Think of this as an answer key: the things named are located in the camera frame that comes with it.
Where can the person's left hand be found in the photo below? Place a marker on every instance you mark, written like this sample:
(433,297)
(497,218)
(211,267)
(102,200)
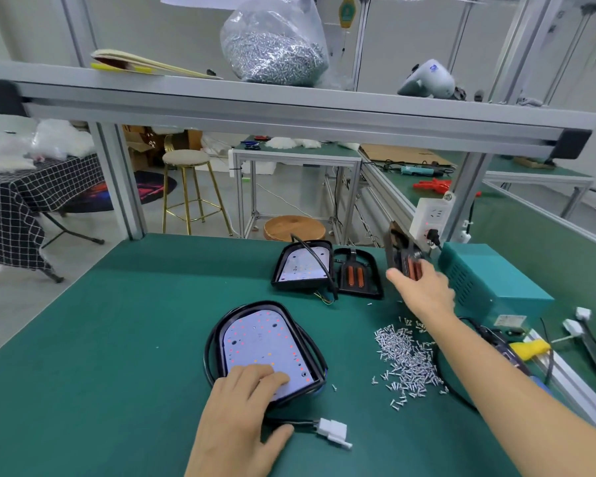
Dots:
(233,422)

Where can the person's right hand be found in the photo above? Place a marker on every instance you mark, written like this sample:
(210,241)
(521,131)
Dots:
(424,293)

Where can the black cover orange strips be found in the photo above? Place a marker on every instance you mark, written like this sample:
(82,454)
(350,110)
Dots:
(402,253)
(360,273)

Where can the heap of small silver screws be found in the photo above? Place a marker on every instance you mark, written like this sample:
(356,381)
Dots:
(407,357)

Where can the blue black electric screwdriver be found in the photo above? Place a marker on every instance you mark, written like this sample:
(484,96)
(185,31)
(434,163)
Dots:
(499,342)

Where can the stack of unassembled lamp housings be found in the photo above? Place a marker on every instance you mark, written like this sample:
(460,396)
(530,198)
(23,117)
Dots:
(303,263)

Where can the person's right forearm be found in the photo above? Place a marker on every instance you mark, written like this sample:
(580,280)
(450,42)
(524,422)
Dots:
(522,392)

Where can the teal power supply box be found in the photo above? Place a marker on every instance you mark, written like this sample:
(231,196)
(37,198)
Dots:
(492,278)

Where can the white power strip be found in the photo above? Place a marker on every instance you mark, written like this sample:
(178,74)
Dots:
(432,218)

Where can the red tool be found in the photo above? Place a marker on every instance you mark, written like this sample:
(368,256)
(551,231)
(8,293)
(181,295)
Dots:
(432,185)

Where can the yellow plug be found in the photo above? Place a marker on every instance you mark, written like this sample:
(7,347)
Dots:
(529,348)

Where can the teal hand tool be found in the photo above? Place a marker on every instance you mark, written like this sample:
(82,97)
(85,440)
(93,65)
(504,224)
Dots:
(412,170)

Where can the round brown wooden stool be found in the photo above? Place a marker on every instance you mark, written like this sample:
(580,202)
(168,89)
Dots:
(295,228)

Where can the green workbench white legs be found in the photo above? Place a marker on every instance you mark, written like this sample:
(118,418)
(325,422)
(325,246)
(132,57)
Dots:
(536,174)

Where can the small green workbench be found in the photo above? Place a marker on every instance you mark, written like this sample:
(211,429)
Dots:
(293,152)

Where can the white handheld device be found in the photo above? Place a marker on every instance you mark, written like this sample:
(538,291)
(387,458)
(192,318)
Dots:
(427,79)

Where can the colourful round rug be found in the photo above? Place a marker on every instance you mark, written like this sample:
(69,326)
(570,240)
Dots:
(129,189)

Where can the round beige stool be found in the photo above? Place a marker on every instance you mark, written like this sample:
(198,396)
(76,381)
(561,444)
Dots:
(184,159)

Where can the clear bag of screws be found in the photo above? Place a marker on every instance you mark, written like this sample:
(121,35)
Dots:
(275,44)

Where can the black checked cloth table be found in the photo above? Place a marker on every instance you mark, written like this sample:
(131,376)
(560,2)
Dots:
(30,203)

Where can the white plastic bags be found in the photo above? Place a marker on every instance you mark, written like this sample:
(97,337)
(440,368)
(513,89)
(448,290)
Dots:
(35,149)

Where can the beige flat folder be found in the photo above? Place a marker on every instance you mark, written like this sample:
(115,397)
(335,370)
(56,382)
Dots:
(149,62)

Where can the white paper sheet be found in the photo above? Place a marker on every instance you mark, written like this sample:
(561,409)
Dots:
(209,0)

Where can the aluminium shelf frame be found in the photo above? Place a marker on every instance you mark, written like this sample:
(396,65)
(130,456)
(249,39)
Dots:
(278,109)

